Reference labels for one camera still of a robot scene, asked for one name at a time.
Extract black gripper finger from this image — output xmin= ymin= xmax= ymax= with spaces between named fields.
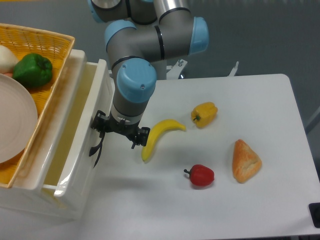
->
xmin=131 ymin=127 xmax=150 ymax=149
xmin=90 ymin=110 xmax=111 ymax=138

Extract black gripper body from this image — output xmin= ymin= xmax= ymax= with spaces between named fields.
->
xmin=106 ymin=116 xmax=139 ymax=140

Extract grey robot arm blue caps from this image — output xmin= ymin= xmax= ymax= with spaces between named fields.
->
xmin=88 ymin=0 xmax=209 ymax=146

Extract white drawer cabinet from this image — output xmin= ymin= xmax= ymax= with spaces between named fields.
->
xmin=0 ymin=49 xmax=101 ymax=221

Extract yellow banana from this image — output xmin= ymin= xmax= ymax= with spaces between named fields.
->
xmin=141 ymin=119 xmax=187 ymax=162

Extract yellow bell pepper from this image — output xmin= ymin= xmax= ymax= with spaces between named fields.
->
xmin=190 ymin=102 xmax=218 ymax=128

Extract red bell pepper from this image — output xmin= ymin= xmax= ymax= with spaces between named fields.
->
xmin=183 ymin=164 xmax=215 ymax=187

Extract pink plate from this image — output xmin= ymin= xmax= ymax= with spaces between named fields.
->
xmin=0 ymin=74 xmax=38 ymax=163

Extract green bell pepper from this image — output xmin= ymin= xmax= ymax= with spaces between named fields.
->
xmin=12 ymin=53 xmax=53 ymax=88

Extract yellow woven basket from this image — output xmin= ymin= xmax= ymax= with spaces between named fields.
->
xmin=0 ymin=23 xmax=75 ymax=189

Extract triangular bread pastry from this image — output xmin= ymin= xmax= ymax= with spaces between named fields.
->
xmin=232 ymin=139 xmax=262 ymax=184

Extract white round vegetable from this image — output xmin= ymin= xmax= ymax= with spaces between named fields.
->
xmin=0 ymin=45 xmax=19 ymax=74

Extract black object at table edge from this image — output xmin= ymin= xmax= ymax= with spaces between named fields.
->
xmin=308 ymin=202 xmax=320 ymax=229

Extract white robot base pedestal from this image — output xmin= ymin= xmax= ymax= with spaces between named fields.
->
xmin=152 ymin=60 xmax=167 ymax=80

